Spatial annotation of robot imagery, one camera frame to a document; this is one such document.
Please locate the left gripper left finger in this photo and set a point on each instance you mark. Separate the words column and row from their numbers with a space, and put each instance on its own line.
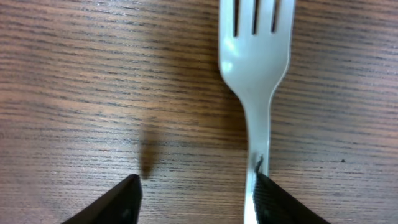
column 120, row 205

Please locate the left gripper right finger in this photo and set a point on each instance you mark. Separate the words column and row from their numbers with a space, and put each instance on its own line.
column 274, row 205

